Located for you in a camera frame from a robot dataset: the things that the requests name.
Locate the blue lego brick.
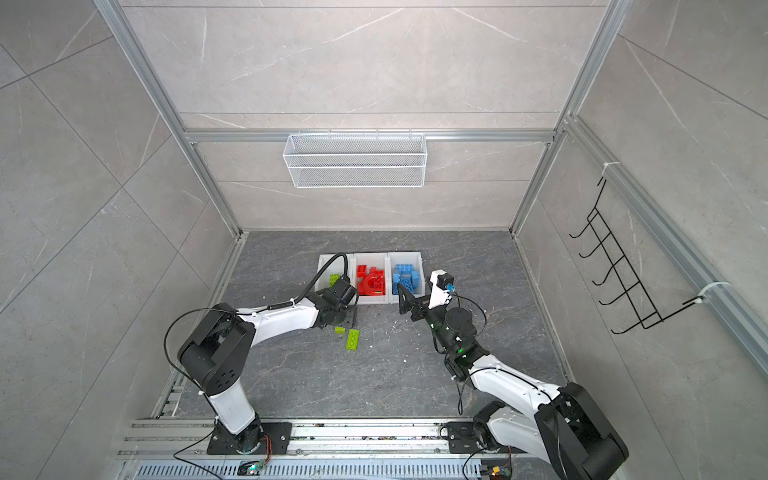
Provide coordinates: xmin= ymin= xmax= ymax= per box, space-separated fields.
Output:
xmin=393 ymin=264 xmax=414 ymax=276
xmin=411 ymin=270 xmax=421 ymax=290

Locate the red arch lego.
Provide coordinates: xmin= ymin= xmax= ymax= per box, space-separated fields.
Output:
xmin=358 ymin=268 xmax=386 ymax=296

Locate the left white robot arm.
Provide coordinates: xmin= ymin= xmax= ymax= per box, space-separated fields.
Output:
xmin=177 ymin=276 xmax=359 ymax=454

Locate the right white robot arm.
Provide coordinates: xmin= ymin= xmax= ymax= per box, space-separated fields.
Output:
xmin=398 ymin=282 xmax=629 ymax=479

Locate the white left storage bin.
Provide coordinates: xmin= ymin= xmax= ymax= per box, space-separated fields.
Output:
xmin=314 ymin=253 xmax=356 ymax=291

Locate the white storage bin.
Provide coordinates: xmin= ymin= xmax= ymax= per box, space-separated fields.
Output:
xmin=388 ymin=252 xmax=426 ymax=303
xmin=353 ymin=252 xmax=392 ymax=305
xmin=314 ymin=253 xmax=356 ymax=291

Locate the green lego brick upper right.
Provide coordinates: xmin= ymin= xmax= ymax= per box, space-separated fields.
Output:
xmin=346 ymin=329 xmax=360 ymax=351

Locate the white right storage bin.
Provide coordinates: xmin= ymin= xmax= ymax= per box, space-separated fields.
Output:
xmin=388 ymin=252 xmax=426 ymax=303

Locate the white middle storage bin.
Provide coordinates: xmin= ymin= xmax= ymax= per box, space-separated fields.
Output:
xmin=353 ymin=252 xmax=392 ymax=305

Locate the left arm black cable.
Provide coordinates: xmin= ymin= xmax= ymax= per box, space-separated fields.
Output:
xmin=266 ymin=252 xmax=350 ymax=310

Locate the white wire mesh basket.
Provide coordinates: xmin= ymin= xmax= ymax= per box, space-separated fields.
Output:
xmin=283 ymin=133 xmax=428 ymax=189

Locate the black wire hook rack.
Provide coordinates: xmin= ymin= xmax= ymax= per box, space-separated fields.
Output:
xmin=569 ymin=177 xmax=731 ymax=336

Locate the metal base rail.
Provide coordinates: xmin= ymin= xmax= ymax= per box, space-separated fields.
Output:
xmin=116 ymin=415 xmax=554 ymax=479

